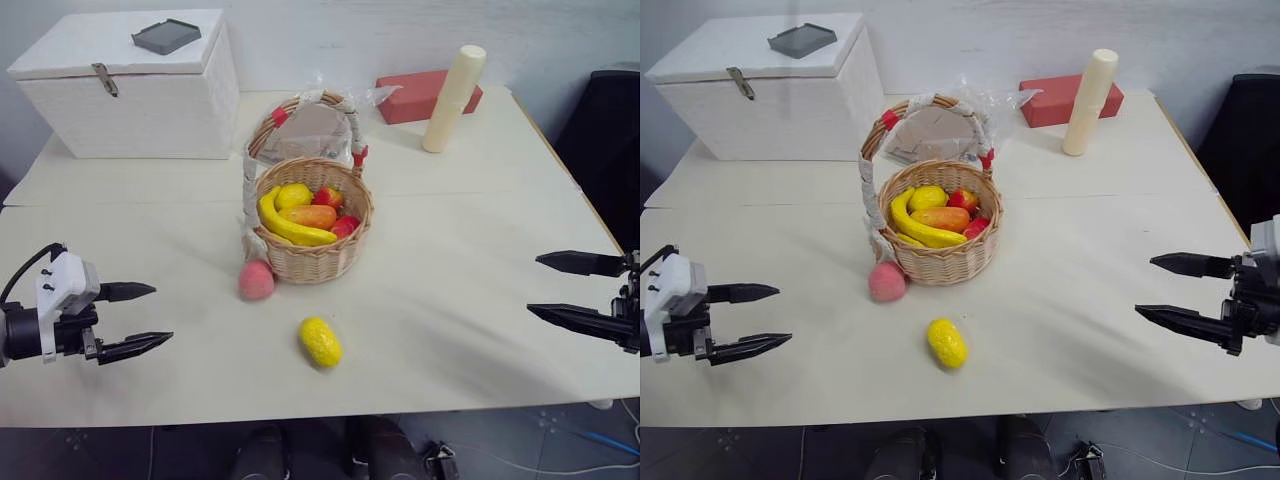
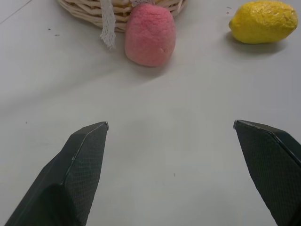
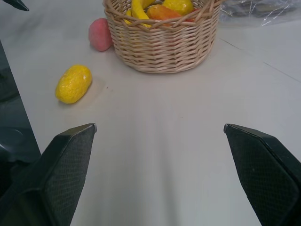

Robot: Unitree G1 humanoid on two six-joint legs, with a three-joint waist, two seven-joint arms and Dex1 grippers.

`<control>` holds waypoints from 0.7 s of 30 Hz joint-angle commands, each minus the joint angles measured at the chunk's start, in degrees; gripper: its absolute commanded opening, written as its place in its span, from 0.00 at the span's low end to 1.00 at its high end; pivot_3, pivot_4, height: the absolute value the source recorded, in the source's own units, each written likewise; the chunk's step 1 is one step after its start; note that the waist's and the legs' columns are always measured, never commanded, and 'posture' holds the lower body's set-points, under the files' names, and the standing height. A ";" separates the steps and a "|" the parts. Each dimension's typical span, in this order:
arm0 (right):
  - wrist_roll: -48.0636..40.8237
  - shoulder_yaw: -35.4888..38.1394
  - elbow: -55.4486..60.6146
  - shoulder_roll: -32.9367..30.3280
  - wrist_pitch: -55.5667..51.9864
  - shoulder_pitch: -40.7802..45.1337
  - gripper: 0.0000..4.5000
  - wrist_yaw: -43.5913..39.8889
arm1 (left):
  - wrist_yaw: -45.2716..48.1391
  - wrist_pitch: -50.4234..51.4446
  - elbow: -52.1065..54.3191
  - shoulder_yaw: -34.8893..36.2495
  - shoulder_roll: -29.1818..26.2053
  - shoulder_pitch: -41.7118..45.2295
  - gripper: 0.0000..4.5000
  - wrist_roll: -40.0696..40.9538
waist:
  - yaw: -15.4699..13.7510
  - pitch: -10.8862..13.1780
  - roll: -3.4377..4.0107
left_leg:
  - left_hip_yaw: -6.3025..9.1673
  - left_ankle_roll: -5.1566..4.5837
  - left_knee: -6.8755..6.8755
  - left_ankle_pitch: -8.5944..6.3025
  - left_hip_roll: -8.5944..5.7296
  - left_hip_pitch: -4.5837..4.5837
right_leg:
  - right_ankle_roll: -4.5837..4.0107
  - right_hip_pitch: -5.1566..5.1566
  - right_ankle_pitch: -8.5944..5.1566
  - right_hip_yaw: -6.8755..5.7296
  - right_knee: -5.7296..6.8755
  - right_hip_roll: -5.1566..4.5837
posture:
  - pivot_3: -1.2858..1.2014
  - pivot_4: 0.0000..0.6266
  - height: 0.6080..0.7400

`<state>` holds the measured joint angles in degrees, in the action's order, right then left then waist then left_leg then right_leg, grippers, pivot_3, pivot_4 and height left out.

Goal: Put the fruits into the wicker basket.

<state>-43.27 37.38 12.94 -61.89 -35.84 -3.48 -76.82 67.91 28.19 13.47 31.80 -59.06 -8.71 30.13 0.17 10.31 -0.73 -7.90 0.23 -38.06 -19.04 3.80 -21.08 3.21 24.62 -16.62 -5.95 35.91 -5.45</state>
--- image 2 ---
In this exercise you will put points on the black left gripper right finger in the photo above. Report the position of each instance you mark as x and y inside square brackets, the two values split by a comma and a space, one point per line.
[272, 169]

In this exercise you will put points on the wicker basket with lace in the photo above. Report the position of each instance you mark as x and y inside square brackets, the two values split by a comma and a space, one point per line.
[94, 13]

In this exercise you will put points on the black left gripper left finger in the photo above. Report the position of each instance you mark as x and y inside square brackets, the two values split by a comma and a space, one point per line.
[77, 179]

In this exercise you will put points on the white lace ribbon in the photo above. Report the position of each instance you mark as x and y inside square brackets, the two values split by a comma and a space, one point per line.
[107, 23]

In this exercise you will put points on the pink peach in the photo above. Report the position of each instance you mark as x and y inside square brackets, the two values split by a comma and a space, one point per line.
[150, 37]

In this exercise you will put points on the yellow lemon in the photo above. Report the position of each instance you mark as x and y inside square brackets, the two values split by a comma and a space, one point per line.
[264, 22]

